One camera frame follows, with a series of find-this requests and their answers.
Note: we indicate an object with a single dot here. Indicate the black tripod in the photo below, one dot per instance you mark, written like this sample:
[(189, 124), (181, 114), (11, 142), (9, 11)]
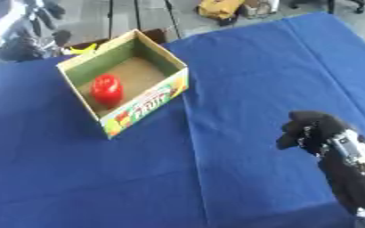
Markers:
[(139, 16)]

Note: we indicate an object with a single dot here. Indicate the brown cardboard box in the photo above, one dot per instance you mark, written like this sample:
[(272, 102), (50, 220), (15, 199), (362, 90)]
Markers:
[(157, 35)]

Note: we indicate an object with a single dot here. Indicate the yellow bag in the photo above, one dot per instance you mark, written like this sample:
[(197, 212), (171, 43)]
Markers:
[(219, 9)]

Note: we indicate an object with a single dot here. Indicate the cardboard box with green inside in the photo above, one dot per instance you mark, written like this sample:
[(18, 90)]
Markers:
[(133, 74)]

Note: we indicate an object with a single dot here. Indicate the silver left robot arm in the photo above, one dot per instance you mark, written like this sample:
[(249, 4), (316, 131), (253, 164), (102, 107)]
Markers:
[(19, 29)]

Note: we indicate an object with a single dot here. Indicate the black chair base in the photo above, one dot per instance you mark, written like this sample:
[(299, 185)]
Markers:
[(346, 5)]

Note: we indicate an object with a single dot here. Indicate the yellow toy banana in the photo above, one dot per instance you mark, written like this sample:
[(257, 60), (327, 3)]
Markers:
[(83, 49)]

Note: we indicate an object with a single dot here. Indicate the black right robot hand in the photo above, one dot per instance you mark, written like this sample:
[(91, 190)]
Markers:
[(341, 166)]

